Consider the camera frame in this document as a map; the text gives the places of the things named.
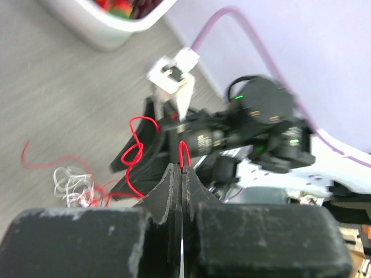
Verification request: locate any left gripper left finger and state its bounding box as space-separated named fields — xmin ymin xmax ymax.
xmin=132 ymin=164 xmax=182 ymax=277

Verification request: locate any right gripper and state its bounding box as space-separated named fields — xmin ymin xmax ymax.
xmin=110 ymin=97 xmax=231 ymax=200

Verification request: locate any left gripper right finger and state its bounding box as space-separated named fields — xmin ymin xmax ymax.
xmin=182 ymin=166 xmax=222 ymax=277

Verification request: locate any cable bundle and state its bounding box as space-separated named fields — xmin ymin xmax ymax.
xmin=20 ymin=140 xmax=122 ymax=209

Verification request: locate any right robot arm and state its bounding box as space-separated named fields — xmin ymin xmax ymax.
xmin=110 ymin=75 xmax=315 ymax=199

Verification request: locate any white fruit basket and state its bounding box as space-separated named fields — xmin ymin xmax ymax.
xmin=39 ymin=0 xmax=176 ymax=52

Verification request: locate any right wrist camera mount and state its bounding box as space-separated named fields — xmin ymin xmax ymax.
xmin=147 ymin=47 xmax=199 ymax=120

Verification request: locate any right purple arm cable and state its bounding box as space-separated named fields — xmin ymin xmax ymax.
xmin=188 ymin=5 xmax=371 ymax=169

